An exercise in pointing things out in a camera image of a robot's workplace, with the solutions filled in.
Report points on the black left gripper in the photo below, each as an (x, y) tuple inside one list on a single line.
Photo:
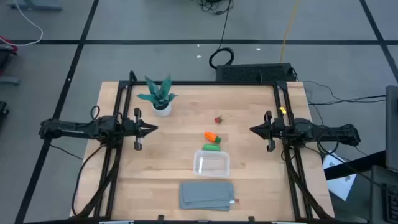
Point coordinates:
[(137, 129)]

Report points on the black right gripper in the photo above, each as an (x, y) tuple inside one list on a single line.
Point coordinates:
[(273, 130)]

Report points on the orange toy carrot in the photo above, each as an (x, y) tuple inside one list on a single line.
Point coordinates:
[(210, 136)]

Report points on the green toy cucumber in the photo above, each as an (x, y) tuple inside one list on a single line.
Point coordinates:
[(211, 147)]

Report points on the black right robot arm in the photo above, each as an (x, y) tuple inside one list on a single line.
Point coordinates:
[(320, 132)]

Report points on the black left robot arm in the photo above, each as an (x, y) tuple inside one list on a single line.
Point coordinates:
[(71, 129)]

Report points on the clear plastic tupperware container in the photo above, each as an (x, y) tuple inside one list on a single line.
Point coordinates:
[(211, 164)]

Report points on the white round plant pot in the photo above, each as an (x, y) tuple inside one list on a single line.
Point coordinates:
[(162, 111)]

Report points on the small yellow tag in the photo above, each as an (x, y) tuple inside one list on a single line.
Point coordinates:
[(282, 110)]

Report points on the green artificial plant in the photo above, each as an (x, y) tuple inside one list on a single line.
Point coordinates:
[(159, 93)]

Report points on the red toy strawberry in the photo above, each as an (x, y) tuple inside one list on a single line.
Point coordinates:
[(218, 119)]

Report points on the black perforated metal box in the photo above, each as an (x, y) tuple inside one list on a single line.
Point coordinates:
[(253, 73)]

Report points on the grey folded cloth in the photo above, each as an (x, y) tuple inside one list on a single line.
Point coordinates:
[(205, 195)]

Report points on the white printed paper sheet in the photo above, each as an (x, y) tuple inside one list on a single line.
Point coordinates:
[(340, 183)]

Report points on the grey monitor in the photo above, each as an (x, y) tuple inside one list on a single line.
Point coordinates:
[(392, 127)]

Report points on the dark equipment cabinet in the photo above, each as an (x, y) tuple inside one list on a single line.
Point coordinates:
[(385, 199)]

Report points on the black aluminium table frame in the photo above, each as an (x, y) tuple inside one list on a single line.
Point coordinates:
[(199, 83)]

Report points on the black frame clip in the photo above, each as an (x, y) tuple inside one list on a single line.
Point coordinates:
[(160, 217), (251, 218)]

